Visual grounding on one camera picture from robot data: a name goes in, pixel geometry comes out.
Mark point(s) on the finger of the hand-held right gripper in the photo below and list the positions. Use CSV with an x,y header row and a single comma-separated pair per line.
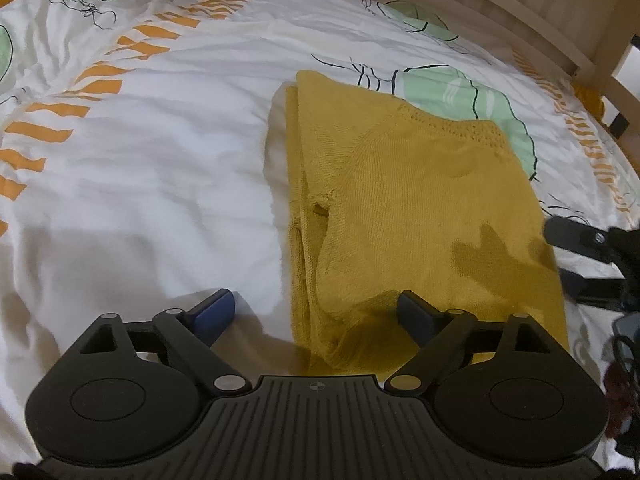
x,y
592,287
575,235

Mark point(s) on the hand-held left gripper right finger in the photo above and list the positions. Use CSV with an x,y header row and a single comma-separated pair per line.
x,y
414,316

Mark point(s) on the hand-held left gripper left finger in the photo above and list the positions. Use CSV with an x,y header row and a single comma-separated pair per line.
x,y
216,314

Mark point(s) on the mustard yellow knit sweater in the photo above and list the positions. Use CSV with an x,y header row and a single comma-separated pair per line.
x,y
400,200

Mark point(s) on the white leaf print duvet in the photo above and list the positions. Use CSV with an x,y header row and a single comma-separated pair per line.
x,y
150,160

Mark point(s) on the light wooden bed frame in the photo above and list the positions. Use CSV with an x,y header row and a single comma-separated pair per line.
x,y
540,5

